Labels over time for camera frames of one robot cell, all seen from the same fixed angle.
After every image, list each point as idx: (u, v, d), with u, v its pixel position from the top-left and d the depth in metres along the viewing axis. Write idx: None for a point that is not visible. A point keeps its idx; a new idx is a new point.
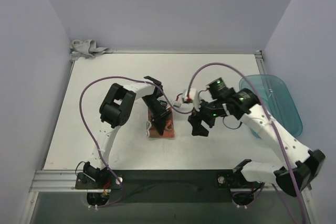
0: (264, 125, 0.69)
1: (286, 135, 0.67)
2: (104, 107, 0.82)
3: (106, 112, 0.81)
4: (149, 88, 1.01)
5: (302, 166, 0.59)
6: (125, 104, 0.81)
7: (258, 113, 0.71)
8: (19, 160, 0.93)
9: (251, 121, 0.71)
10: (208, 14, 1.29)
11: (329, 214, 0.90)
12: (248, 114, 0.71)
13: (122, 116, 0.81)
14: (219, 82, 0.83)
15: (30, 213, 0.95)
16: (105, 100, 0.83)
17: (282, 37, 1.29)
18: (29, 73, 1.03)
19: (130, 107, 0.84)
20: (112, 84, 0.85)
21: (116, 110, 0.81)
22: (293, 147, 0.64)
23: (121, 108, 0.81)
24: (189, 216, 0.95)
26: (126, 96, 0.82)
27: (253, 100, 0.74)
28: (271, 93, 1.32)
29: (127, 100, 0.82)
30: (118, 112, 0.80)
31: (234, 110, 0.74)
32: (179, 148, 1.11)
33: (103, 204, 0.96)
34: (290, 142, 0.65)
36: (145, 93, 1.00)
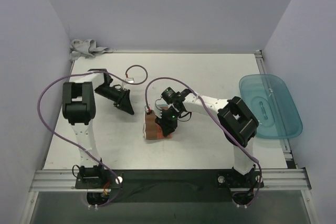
0: (195, 100, 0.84)
1: (210, 98, 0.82)
2: (66, 110, 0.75)
3: (73, 113, 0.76)
4: (101, 76, 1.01)
5: (222, 110, 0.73)
6: (87, 96, 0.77)
7: (190, 98, 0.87)
8: (19, 160, 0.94)
9: (189, 105, 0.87)
10: (208, 13, 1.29)
11: (329, 214, 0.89)
12: (185, 101, 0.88)
13: (90, 108, 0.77)
14: (168, 89, 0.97)
15: (30, 213, 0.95)
16: (65, 102, 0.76)
17: (282, 36, 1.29)
18: (29, 72, 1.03)
19: (93, 97, 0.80)
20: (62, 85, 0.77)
21: (81, 105, 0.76)
22: (216, 103, 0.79)
23: (86, 101, 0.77)
24: (188, 216, 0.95)
26: (84, 87, 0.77)
27: (187, 93, 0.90)
28: (271, 93, 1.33)
29: (88, 92, 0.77)
30: (85, 106, 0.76)
31: (180, 106, 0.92)
32: (178, 147, 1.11)
33: (103, 204, 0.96)
34: (212, 101, 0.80)
36: (98, 82, 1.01)
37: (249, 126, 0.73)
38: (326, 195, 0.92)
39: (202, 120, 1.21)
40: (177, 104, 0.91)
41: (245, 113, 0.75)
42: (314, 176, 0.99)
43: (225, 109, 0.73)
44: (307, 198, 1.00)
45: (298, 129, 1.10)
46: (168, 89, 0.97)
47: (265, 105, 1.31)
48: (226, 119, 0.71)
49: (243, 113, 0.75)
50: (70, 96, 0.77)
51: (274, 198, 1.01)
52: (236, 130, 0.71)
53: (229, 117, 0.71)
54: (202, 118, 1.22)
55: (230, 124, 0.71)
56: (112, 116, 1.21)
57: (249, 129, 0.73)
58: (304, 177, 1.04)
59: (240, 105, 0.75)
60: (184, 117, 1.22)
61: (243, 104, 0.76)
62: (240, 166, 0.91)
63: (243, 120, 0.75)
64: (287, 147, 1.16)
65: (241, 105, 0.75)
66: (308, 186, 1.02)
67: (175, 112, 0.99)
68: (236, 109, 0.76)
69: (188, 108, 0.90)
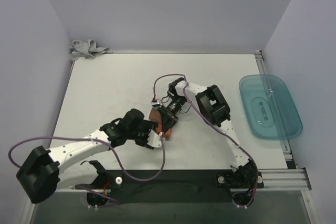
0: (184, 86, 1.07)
1: (195, 86, 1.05)
2: (19, 177, 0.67)
3: (23, 183, 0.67)
4: (100, 147, 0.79)
5: (200, 94, 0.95)
6: (41, 182, 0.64)
7: (180, 83, 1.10)
8: (19, 159, 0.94)
9: (179, 89, 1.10)
10: (208, 14, 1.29)
11: (330, 215, 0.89)
12: (176, 86, 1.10)
13: (37, 194, 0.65)
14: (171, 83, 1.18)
15: (30, 213, 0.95)
16: (23, 168, 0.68)
17: (282, 36, 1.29)
18: (29, 72, 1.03)
19: (52, 183, 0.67)
20: (35, 148, 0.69)
21: (32, 183, 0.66)
22: (198, 89, 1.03)
23: (36, 186, 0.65)
24: (188, 216, 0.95)
26: (45, 171, 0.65)
27: (180, 81, 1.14)
28: (271, 93, 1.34)
29: (44, 179, 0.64)
30: (33, 189, 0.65)
31: (174, 91, 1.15)
32: (178, 147, 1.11)
33: (103, 204, 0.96)
34: (195, 87, 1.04)
36: (95, 151, 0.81)
37: (221, 108, 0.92)
38: (325, 195, 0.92)
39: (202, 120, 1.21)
40: (171, 88, 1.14)
41: (219, 99, 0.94)
42: (314, 176, 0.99)
43: (202, 94, 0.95)
44: (307, 199, 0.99)
45: (297, 130, 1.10)
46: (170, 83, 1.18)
47: (265, 105, 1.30)
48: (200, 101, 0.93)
49: (217, 98, 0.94)
50: (30, 167, 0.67)
51: (274, 199, 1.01)
52: (209, 111, 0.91)
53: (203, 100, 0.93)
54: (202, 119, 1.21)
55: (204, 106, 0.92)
56: (112, 116, 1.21)
57: (221, 111, 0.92)
58: (304, 177, 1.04)
59: (216, 92, 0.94)
60: (184, 117, 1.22)
61: (218, 91, 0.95)
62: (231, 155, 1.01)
63: (218, 105, 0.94)
64: (287, 147, 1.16)
65: (217, 91, 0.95)
66: (308, 186, 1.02)
67: (177, 99, 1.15)
68: (213, 95, 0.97)
69: (179, 93, 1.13)
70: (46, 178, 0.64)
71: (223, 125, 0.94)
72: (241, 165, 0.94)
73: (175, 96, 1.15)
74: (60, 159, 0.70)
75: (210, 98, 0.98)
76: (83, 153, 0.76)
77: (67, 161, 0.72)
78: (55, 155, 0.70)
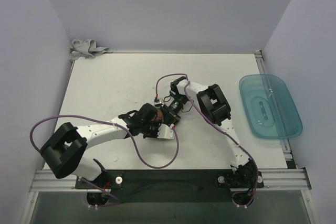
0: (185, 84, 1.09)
1: (196, 85, 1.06)
2: (44, 151, 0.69)
3: (47, 157, 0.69)
4: (120, 131, 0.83)
5: (200, 93, 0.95)
6: (69, 156, 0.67)
7: (182, 82, 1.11)
8: (19, 159, 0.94)
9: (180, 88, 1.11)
10: (208, 13, 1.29)
11: (330, 214, 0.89)
12: (178, 84, 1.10)
13: (62, 168, 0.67)
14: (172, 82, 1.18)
15: (30, 213, 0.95)
16: (49, 142, 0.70)
17: (282, 36, 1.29)
18: (29, 72, 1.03)
19: (77, 158, 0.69)
20: (63, 124, 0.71)
21: (58, 158, 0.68)
22: (199, 88, 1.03)
23: (63, 159, 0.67)
24: (188, 215, 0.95)
26: (73, 145, 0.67)
27: (182, 79, 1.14)
28: (271, 93, 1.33)
29: (73, 152, 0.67)
30: (59, 162, 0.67)
31: (176, 89, 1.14)
32: (177, 147, 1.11)
33: (103, 204, 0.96)
34: (197, 86, 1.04)
36: (115, 135, 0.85)
37: (222, 108, 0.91)
38: (325, 195, 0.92)
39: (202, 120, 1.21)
40: (173, 87, 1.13)
41: (220, 98, 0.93)
42: (314, 176, 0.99)
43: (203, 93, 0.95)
44: (307, 199, 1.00)
45: (298, 129, 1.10)
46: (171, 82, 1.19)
47: (265, 105, 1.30)
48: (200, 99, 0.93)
49: (218, 97, 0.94)
50: (56, 141, 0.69)
51: (274, 198, 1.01)
52: (209, 110, 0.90)
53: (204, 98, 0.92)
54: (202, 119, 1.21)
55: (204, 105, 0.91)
56: (112, 116, 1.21)
57: (222, 110, 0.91)
58: (304, 177, 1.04)
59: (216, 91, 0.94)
60: (184, 117, 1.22)
61: (219, 90, 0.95)
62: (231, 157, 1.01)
63: (219, 104, 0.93)
64: (287, 147, 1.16)
65: (218, 91, 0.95)
66: (308, 186, 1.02)
67: (178, 97, 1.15)
68: (214, 94, 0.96)
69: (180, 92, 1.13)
70: (75, 150, 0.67)
71: (223, 125, 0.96)
72: (241, 164, 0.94)
73: (177, 95, 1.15)
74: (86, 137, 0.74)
75: (211, 97, 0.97)
76: (104, 135, 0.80)
77: (92, 140, 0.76)
78: (82, 131, 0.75)
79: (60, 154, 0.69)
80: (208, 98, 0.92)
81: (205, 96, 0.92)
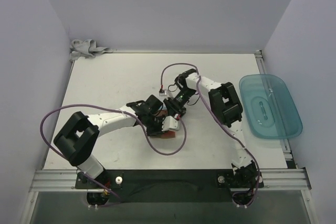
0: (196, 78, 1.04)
1: (208, 81, 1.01)
2: (58, 140, 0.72)
3: (61, 146, 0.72)
4: (129, 119, 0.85)
5: (213, 91, 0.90)
6: (82, 143, 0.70)
7: (192, 75, 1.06)
8: (19, 159, 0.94)
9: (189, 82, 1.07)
10: (208, 13, 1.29)
11: (329, 214, 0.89)
12: (188, 78, 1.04)
13: (76, 155, 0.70)
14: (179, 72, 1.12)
15: (30, 213, 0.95)
16: (62, 132, 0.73)
17: (282, 36, 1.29)
18: (29, 72, 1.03)
19: (90, 146, 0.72)
20: (75, 113, 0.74)
21: (71, 146, 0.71)
22: (211, 84, 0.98)
23: (76, 147, 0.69)
24: (188, 215, 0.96)
26: (86, 132, 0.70)
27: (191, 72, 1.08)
28: (271, 93, 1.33)
29: (85, 139, 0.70)
30: (73, 150, 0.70)
31: (184, 82, 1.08)
32: (177, 147, 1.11)
33: (103, 204, 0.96)
34: (209, 83, 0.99)
36: (125, 124, 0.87)
37: (234, 108, 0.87)
38: (325, 194, 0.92)
39: (202, 120, 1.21)
40: (181, 80, 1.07)
41: (233, 98, 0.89)
42: (314, 176, 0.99)
43: (216, 91, 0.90)
44: (307, 198, 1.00)
45: (298, 129, 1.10)
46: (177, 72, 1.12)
47: (265, 105, 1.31)
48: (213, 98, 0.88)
49: (231, 97, 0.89)
50: (69, 130, 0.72)
51: (274, 198, 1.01)
52: (221, 109, 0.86)
53: (217, 97, 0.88)
54: (202, 118, 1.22)
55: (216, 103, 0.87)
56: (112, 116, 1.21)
57: (234, 110, 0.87)
58: (304, 177, 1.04)
59: (230, 90, 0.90)
60: (184, 117, 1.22)
61: (233, 89, 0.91)
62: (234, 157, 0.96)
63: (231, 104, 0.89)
64: (287, 147, 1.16)
65: (232, 90, 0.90)
66: (308, 186, 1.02)
67: (185, 91, 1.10)
68: (227, 93, 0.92)
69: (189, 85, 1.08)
70: (87, 137, 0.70)
71: (232, 127, 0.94)
72: (243, 166, 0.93)
73: (184, 87, 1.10)
74: (97, 124, 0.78)
75: (223, 96, 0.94)
76: (115, 123, 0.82)
77: (103, 127, 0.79)
78: (93, 119, 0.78)
79: (73, 142, 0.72)
80: (220, 97, 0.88)
81: (218, 94, 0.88)
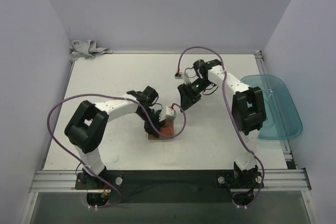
0: (220, 74, 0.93)
1: (233, 79, 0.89)
2: (70, 129, 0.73)
3: (73, 135, 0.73)
4: (132, 105, 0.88)
5: (239, 93, 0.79)
6: (94, 127, 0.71)
7: (217, 69, 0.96)
8: (19, 160, 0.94)
9: (213, 75, 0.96)
10: (208, 14, 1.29)
11: (329, 215, 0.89)
12: (211, 70, 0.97)
13: (90, 141, 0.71)
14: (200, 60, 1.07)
15: (29, 214, 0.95)
16: (73, 121, 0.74)
17: (282, 36, 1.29)
18: (29, 73, 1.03)
19: (102, 130, 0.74)
20: (82, 102, 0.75)
21: (84, 132, 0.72)
22: (237, 85, 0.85)
23: (89, 132, 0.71)
24: (188, 216, 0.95)
26: (96, 118, 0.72)
27: (217, 64, 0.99)
28: (271, 93, 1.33)
29: (97, 124, 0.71)
30: (86, 136, 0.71)
31: (205, 72, 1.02)
32: (177, 147, 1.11)
33: (103, 205, 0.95)
34: (234, 83, 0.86)
36: (127, 110, 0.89)
37: (256, 117, 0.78)
38: (325, 195, 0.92)
39: (203, 120, 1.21)
40: (202, 70, 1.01)
41: (258, 105, 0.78)
42: (314, 177, 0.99)
43: (242, 94, 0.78)
44: (307, 199, 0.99)
45: (298, 129, 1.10)
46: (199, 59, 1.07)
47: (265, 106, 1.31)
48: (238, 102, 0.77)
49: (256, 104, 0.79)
50: (80, 118, 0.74)
51: (274, 199, 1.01)
52: (243, 116, 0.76)
53: (242, 102, 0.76)
54: (202, 119, 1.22)
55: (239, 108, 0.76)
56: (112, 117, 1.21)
57: (255, 119, 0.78)
58: (304, 177, 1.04)
59: (257, 96, 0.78)
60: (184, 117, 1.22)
61: (261, 95, 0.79)
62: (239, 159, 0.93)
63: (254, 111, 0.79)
64: (287, 147, 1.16)
65: (259, 96, 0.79)
66: (308, 186, 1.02)
67: (202, 81, 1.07)
68: (252, 98, 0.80)
69: (210, 77, 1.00)
70: (99, 122, 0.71)
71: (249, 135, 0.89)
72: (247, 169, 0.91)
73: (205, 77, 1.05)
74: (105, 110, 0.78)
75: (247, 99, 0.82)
76: (120, 109, 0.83)
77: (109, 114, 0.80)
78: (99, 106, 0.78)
79: (84, 129, 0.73)
80: (245, 102, 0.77)
81: (243, 99, 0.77)
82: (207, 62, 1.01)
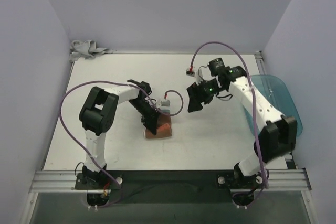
0: (245, 90, 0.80)
1: (264, 101, 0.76)
2: (84, 114, 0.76)
3: (87, 118, 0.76)
4: (135, 91, 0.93)
5: (270, 124, 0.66)
6: (107, 108, 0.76)
7: (241, 82, 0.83)
8: (19, 159, 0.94)
9: (236, 88, 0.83)
10: (208, 14, 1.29)
11: (329, 215, 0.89)
12: (234, 83, 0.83)
13: (104, 121, 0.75)
14: (218, 60, 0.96)
15: (29, 214, 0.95)
16: (86, 106, 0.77)
17: (282, 36, 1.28)
18: (29, 73, 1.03)
19: (113, 112, 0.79)
20: (92, 88, 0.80)
21: (97, 115, 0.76)
22: (266, 110, 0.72)
23: (104, 113, 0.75)
24: (188, 216, 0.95)
26: (108, 99, 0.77)
27: (241, 76, 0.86)
28: (271, 93, 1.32)
29: (110, 105, 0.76)
30: (101, 117, 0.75)
31: (225, 82, 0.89)
32: (177, 147, 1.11)
33: (103, 205, 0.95)
34: (265, 106, 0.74)
36: (129, 96, 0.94)
37: (284, 147, 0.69)
38: (325, 195, 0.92)
39: (203, 120, 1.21)
40: (224, 78, 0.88)
41: (290, 137, 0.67)
42: (314, 177, 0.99)
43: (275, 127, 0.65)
44: (307, 199, 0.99)
45: (297, 129, 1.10)
46: (218, 60, 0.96)
47: None
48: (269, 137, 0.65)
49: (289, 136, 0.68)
50: (92, 102, 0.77)
51: (274, 199, 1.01)
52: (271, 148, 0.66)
53: (274, 136, 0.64)
54: (202, 119, 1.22)
55: (270, 142, 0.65)
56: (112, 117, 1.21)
57: (282, 149, 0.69)
58: (304, 178, 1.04)
59: (292, 128, 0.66)
60: (184, 118, 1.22)
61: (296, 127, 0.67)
62: (244, 165, 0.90)
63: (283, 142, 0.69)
64: None
65: (294, 127, 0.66)
66: (308, 187, 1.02)
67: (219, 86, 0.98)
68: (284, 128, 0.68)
69: (230, 89, 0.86)
70: (112, 103, 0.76)
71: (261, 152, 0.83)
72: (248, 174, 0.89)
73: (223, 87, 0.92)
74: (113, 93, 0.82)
75: None
76: (125, 94, 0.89)
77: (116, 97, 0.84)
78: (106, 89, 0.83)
79: (98, 112, 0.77)
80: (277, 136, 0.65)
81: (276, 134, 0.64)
82: (229, 70, 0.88)
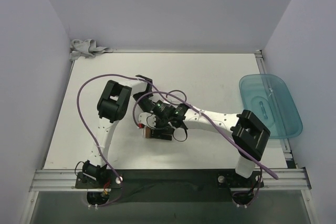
0: (198, 118, 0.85)
1: (216, 115, 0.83)
2: (102, 104, 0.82)
3: (105, 108, 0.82)
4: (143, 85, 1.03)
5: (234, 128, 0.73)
6: (123, 99, 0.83)
7: (191, 115, 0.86)
8: (19, 159, 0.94)
9: (190, 123, 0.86)
10: (208, 13, 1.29)
11: (330, 214, 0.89)
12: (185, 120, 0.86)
13: (120, 110, 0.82)
14: (159, 104, 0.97)
15: (30, 213, 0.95)
16: (103, 96, 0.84)
17: (283, 35, 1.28)
18: (29, 72, 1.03)
19: (127, 103, 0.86)
20: (107, 81, 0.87)
21: (114, 105, 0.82)
22: (223, 120, 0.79)
23: (120, 103, 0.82)
24: (188, 215, 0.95)
26: (123, 91, 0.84)
27: (187, 110, 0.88)
28: (271, 93, 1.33)
29: (125, 95, 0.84)
30: (117, 107, 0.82)
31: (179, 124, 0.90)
32: (177, 146, 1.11)
33: (103, 204, 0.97)
34: (221, 118, 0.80)
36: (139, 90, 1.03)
37: (263, 139, 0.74)
38: (326, 194, 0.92)
39: None
40: (177, 122, 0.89)
41: (257, 125, 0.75)
42: (314, 176, 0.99)
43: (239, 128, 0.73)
44: (307, 198, 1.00)
45: (298, 129, 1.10)
46: (160, 104, 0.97)
47: (265, 105, 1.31)
48: (241, 139, 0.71)
49: (255, 126, 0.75)
50: (108, 93, 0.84)
51: (274, 198, 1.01)
52: (253, 147, 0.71)
53: (244, 135, 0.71)
54: None
55: (245, 143, 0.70)
56: None
57: (263, 141, 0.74)
58: (304, 177, 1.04)
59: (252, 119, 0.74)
60: None
61: (254, 116, 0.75)
62: (241, 169, 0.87)
63: (256, 133, 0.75)
64: (287, 147, 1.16)
65: (253, 118, 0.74)
66: (308, 185, 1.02)
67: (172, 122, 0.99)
68: (249, 124, 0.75)
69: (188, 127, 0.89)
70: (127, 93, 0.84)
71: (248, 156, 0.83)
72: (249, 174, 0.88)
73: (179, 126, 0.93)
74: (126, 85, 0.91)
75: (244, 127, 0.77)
76: (135, 87, 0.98)
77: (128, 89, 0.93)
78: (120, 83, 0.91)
79: (114, 102, 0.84)
80: (247, 133, 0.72)
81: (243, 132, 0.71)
82: (175, 112, 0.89)
